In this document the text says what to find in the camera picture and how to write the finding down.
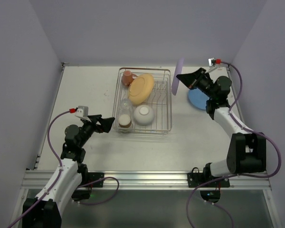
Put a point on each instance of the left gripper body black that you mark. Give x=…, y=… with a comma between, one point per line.
x=97, y=123

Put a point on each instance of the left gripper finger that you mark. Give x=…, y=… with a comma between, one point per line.
x=94, y=118
x=106, y=124

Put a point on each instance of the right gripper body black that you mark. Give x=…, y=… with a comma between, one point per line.
x=197, y=79

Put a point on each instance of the blue plate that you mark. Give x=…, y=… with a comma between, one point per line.
x=198, y=99

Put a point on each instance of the yellow plate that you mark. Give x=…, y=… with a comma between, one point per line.
x=140, y=89

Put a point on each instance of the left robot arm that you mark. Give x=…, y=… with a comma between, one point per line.
x=45, y=210

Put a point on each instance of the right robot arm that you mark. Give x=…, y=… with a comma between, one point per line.
x=247, y=150

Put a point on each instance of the white and brown cup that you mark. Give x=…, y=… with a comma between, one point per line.
x=124, y=121

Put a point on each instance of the clear drinking glass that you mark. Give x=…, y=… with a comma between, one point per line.
x=125, y=107

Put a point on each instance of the white bowl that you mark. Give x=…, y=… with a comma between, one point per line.
x=144, y=115

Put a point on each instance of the pink mug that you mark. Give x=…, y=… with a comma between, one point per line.
x=128, y=77

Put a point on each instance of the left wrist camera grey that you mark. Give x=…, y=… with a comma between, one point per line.
x=81, y=111

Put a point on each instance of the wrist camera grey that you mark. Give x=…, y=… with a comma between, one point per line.
x=212, y=62
x=81, y=111

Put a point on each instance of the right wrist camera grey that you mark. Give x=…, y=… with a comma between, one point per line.
x=212, y=62

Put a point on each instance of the metal wire dish rack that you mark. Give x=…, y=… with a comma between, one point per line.
x=159, y=100

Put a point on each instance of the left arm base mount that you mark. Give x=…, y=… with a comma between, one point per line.
x=87, y=192

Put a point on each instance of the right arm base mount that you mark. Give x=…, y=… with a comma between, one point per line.
x=197, y=177

